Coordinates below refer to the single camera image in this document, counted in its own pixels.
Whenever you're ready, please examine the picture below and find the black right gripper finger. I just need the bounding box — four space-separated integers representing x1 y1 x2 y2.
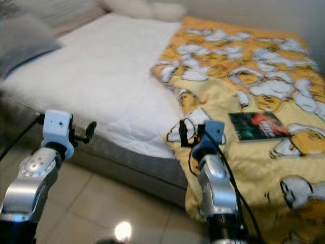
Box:
177 119 190 148

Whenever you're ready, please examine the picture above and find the dark book with red cover art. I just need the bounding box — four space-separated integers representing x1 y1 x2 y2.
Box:
229 111 293 142

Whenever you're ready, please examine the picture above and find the grey bed base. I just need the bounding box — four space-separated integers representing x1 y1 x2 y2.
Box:
0 91 189 207

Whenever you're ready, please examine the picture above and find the white quilted mattress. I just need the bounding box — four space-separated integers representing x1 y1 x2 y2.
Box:
3 13 189 159

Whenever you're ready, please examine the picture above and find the plain grey pillow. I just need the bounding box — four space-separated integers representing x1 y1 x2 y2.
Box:
0 14 64 80

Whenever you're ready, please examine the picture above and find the grey robot left foot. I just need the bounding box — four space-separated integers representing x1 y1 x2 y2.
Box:
96 237 125 244

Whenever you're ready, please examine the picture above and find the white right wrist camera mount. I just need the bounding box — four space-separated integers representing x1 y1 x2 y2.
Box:
193 120 226 161

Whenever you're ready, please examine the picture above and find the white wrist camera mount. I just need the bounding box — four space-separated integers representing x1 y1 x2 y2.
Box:
42 109 75 159
193 120 226 161

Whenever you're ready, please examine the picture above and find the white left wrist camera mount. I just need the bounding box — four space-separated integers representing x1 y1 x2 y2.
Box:
42 109 75 159

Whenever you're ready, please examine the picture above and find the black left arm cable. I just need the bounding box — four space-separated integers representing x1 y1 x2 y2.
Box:
0 116 47 159

